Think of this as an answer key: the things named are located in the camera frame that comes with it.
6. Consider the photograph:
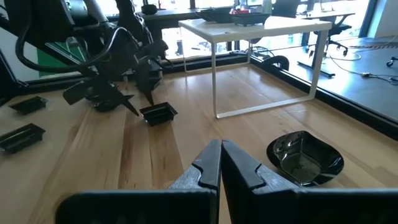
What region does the grey floor cable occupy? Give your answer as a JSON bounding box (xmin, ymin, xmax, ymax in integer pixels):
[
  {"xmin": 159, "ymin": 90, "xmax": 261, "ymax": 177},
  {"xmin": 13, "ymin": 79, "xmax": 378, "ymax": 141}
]
[{"xmin": 328, "ymin": 46, "xmax": 398, "ymax": 86}]

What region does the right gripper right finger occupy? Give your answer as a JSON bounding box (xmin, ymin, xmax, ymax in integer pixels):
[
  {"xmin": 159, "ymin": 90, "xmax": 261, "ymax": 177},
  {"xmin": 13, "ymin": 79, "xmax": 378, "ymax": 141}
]
[{"xmin": 221, "ymin": 139, "xmax": 300, "ymax": 224}]

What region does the black office desk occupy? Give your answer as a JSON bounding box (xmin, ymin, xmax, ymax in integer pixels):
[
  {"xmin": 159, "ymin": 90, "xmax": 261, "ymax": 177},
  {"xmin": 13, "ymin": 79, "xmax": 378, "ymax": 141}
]
[{"xmin": 136, "ymin": 7, "xmax": 237, "ymax": 52}]

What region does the black curved bracket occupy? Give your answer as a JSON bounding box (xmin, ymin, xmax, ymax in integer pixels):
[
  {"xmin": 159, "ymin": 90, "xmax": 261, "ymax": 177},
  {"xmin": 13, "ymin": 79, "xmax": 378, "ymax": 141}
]
[{"xmin": 262, "ymin": 55, "xmax": 290, "ymax": 72}]

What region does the white perforated metal shelf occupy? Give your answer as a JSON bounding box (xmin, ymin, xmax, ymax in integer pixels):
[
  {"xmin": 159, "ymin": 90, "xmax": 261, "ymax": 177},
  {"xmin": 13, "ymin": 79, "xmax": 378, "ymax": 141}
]
[{"xmin": 178, "ymin": 15, "xmax": 333, "ymax": 119}]

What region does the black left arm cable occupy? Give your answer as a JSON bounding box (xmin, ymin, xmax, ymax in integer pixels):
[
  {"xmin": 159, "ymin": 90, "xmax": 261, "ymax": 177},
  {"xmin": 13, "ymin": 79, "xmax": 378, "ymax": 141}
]
[{"xmin": 14, "ymin": 18, "xmax": 137, "ymax": 75}]

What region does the black office chair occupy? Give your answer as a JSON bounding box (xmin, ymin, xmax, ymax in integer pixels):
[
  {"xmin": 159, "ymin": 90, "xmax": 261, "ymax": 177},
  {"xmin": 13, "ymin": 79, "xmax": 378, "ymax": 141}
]
[
  {"xmin": 312, "ymin": 14, "xmax": 351, "ymax": 57},
  {"xmin": 272, "ymin": 0, "xmax": 301, "ymax": 19}
]

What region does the black aluminium table frame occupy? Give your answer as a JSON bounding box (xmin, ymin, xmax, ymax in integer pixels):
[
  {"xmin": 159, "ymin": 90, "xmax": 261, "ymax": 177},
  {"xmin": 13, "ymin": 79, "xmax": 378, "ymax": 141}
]
[{"xmin": 0, "ymin": 18, "xmax": 398, "ymax": 141}]

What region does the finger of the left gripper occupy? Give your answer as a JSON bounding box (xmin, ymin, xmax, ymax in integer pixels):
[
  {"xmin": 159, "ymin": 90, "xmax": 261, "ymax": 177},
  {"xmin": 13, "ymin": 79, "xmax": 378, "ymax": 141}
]
[
  {"xmin": 136, "ymin": 60, "xmax": 164, "ymax": 106},
  {"xmin": 98, "ymin": 83, "xmax": 140, "ymax": 116}
]

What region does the black square mini plate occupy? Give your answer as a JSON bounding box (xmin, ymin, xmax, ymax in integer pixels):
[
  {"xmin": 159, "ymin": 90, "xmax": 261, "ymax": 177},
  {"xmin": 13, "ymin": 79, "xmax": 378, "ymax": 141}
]
[
  {"xmin": 8, "ymin": 95, "xmax": 49, "ymax": 115},
  {"xmin": 0, "ymin": 123, "xmax": 47, "ymax": 154},
  {"xmin": 229, "ymin": 12, "xmax": 272, "ymax": 27},
  {"xmin": 139, "ymin": 101, "xmax": 179, "ymax": 127}
]

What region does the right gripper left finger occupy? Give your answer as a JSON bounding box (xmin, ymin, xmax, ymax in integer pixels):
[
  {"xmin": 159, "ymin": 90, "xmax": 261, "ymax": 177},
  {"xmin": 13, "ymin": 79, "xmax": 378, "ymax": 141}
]
[{"xmin": 167, "ymin": 139, "xmax": 222, "ymax": 224}]

